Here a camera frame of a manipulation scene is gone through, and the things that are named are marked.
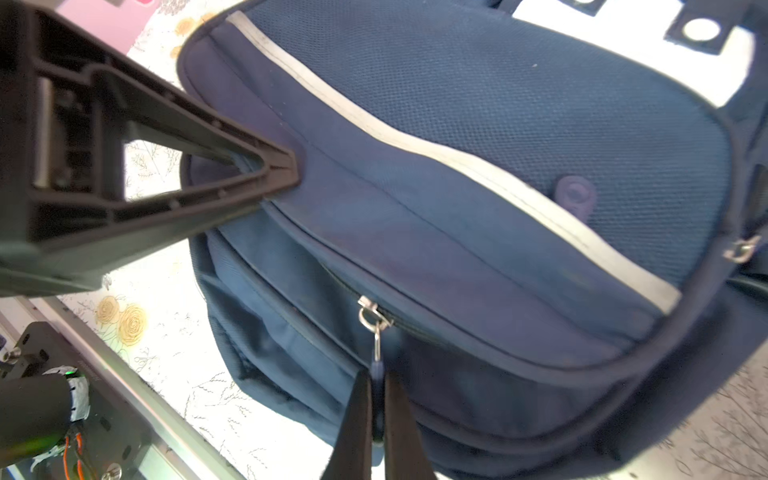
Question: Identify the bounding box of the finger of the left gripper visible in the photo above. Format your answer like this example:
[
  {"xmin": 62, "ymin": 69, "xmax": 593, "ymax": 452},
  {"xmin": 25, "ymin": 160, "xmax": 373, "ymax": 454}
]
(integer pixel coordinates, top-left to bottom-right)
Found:
[{"xmin": 83, "ymin": 64, "xmax": 300, "ymax": 240}]

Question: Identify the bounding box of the navy blue student backpack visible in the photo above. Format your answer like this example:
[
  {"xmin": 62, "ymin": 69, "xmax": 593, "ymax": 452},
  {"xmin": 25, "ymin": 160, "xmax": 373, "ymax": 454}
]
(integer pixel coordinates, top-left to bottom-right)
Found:
[{"xmin": 177, "ymin": 1, "xmax": 767, "ymax": 479}]

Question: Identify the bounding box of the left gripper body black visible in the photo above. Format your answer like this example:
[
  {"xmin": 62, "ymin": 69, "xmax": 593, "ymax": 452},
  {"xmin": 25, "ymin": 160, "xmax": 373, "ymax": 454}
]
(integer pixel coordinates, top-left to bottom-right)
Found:
[{"xmin": 1, "ymin": 1, "xmax": 126, "ymax": 297}]

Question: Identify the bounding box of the floral table cloth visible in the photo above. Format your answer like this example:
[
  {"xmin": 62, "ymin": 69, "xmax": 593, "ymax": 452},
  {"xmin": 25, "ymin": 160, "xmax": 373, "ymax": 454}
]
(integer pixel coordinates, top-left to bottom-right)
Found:
[{"xmin": 59, "ymin": 1, "xmax": 767, "ymax": 479}]

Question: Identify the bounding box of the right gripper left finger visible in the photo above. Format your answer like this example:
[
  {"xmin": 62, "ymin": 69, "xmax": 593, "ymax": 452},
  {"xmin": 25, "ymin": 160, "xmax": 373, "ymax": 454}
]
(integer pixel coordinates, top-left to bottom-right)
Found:
[{"xmin": 321, "ymin": 370, "xmax": 373, "ymax": 480}]

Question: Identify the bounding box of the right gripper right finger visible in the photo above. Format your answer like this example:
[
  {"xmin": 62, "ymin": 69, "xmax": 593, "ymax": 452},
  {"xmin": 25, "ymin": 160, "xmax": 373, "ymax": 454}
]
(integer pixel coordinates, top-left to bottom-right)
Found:
[{"xmin": 384, "ymin": 372, "xmax": 437, "ymax": 480}]

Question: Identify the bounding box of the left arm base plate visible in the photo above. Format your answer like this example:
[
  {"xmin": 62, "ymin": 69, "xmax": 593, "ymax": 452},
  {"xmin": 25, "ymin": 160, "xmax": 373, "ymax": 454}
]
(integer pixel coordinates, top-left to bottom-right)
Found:
[{"xmin": 1, "ymin": 322, "xmax": 152, "ymax": 479}]

